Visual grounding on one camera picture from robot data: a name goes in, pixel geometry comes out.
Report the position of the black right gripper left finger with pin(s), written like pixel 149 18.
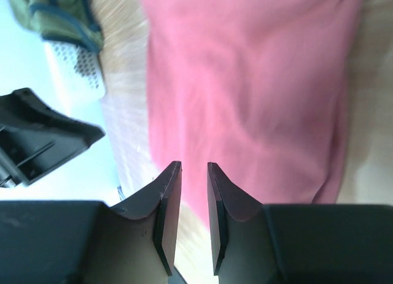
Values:
pixel 133 241

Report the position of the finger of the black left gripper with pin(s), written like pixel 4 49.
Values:
pixel 36 140

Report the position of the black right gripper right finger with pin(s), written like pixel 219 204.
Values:
pixel 295 243

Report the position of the salmon red tank top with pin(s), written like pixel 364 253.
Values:
pixel 258 87

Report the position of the green tank top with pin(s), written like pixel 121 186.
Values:
pixel 68 21

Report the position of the white plastic basket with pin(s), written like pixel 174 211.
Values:
pixel 76 74

